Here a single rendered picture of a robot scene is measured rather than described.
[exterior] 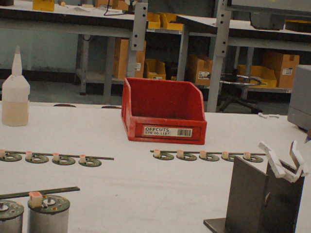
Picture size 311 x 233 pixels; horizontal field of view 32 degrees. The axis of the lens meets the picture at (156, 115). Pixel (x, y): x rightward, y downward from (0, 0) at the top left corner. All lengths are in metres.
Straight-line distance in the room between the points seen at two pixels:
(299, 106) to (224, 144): 0.17
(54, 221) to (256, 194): 0.17
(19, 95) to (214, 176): 0.27
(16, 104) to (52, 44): 4.09
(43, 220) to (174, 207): 0.20
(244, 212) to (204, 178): 0.15
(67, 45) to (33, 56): 0.31
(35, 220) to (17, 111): 0.39
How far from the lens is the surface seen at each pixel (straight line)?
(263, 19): 3.06
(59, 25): 2.71
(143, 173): 0.57
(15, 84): 0.70
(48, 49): 4.80
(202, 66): 4.61
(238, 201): 0.45
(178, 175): 0.58
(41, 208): 0.33
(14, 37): 4.78
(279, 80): 4.97
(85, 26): 2.72
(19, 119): 0.71
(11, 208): 0.33
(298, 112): 0.84
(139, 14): 2.72
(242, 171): 0.44
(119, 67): 4.46
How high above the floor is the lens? 0.95
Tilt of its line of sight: 14 degrees down
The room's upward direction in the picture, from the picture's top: 6 degrees clockwise
